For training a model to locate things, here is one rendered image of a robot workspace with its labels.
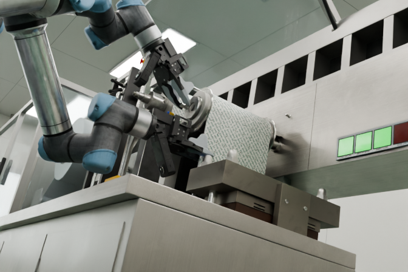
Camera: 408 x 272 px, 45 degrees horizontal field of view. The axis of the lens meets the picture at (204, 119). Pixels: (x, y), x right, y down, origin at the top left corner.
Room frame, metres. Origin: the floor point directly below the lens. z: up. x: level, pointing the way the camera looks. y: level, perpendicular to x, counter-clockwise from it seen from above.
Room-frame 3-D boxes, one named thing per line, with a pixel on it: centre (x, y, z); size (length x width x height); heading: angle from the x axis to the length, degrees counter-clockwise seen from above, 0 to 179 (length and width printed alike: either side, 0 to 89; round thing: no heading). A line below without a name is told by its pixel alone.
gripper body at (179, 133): (1.24, 0.09, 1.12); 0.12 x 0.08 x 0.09; 120
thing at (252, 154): (1.36, -0.11, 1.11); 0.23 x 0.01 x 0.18; 120
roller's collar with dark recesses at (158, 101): (1.56, 0.17, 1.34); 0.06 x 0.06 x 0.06; 30
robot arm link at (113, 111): (1.16, 0.23, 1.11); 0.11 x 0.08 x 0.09; 120
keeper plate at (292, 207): (1.21, -0.26, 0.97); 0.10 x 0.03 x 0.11; 120
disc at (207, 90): (1.36, 0.02, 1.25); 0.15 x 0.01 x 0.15; 30
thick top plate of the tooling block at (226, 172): (1.28, -0.20, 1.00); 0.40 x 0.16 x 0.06; 120
